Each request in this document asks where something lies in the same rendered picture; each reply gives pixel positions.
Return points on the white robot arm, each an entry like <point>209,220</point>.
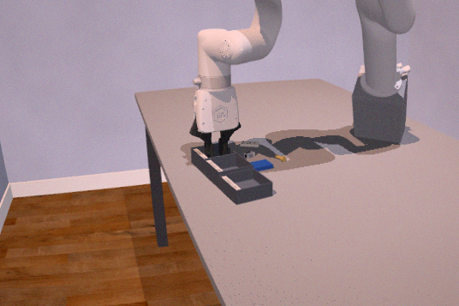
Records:
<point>381,21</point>

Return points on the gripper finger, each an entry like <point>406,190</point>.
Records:
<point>225,137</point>
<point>206,137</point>

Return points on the yellow bolt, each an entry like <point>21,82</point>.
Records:
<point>280,157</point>

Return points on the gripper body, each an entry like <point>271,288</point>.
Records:
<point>216,109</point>

